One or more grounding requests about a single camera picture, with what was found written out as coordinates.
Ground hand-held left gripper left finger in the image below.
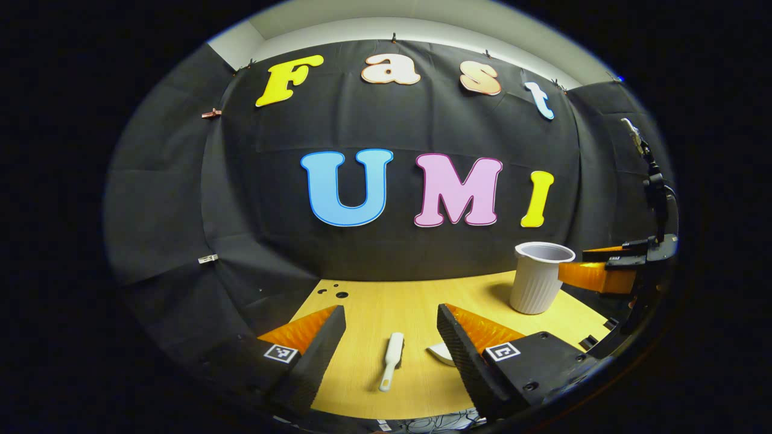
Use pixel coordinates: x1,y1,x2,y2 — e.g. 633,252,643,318
207,304,348,418

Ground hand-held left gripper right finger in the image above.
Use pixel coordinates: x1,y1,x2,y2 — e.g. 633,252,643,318
436,303,603,423

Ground white dustpan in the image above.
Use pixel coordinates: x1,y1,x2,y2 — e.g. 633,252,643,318
426,342,457,367

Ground white ribbed garbage bin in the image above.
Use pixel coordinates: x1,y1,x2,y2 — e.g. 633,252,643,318
510,242,576,315

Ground small white broom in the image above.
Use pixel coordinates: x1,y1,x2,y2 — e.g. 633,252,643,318
378,332,405,392

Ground wooden desktop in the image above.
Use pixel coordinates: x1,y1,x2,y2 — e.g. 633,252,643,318
289,270,613,420

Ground black backdrop cloth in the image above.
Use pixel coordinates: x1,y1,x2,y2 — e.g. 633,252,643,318
103,39,679,374

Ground black desk edge bracket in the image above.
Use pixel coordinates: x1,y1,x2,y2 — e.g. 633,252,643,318
578,318,619,351

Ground thin white cables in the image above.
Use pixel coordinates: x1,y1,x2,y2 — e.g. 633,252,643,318
395,410,483,433

